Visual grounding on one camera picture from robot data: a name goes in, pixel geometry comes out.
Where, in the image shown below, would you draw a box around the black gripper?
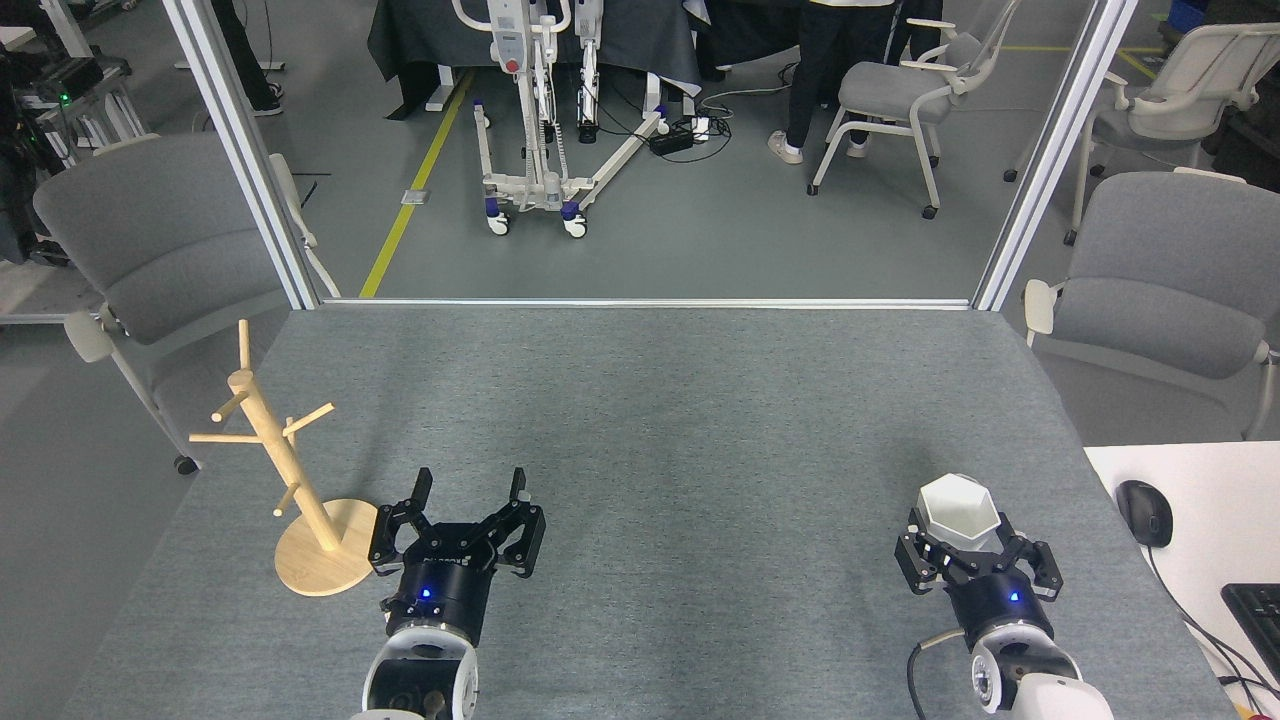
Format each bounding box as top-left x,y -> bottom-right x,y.
894,507 -> 1064,643
368,466 -> 547,647

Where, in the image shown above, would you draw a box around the white hexagonal cup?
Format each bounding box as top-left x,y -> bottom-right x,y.
917,474 -> 1004,557

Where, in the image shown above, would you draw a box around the wooden cup rack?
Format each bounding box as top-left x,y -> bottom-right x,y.
189,320 -> 382,598

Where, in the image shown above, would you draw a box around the black computer mouse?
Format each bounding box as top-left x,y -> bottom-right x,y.
1116,480 -> 1174,549

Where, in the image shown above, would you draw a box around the white desk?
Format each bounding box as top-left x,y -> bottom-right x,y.
1084,441 -> 1280,720

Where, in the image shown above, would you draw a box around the black keyboard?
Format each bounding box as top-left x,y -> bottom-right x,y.
1221,583 -> 1280,683

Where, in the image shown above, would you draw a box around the white stand on wheels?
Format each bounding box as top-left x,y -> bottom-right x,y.
450,0 -> 673,239

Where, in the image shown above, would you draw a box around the grey fabric chair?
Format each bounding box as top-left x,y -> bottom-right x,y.
1022,168 -> 1280,442
33,133 -> 343,476

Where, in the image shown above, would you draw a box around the black power strip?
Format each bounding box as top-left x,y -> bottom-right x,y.
649,117 -> 713,157

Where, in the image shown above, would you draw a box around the white-framed grey-seat office chair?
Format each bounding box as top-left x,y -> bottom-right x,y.
807,0 -> 1023,221

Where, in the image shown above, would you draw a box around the dark cloth-covered table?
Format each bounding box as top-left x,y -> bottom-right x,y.
367,0 -> 703,122

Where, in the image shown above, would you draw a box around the white office chair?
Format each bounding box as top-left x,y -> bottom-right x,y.
1004,22 -> 1280,247

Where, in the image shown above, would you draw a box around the person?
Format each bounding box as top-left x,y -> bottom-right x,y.
767,0 -> 946,166

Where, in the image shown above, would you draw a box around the person's legs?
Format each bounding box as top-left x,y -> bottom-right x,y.
210,0 -> 286,118

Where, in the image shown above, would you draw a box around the black box with green light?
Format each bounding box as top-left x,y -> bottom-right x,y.
18,56 -> 133,109

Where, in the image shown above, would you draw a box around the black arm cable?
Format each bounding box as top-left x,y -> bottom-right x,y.
906,628 -> 976,720

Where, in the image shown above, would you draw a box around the black mouse cable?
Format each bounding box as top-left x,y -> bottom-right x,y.
1145,545 -> 1280,703

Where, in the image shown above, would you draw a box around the silver frame rail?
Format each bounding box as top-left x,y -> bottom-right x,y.
320,297 -> 976,311

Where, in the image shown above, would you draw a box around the silver frame post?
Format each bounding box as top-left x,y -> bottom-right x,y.
971,0 -> 1141,313
162,0 -> 323,311

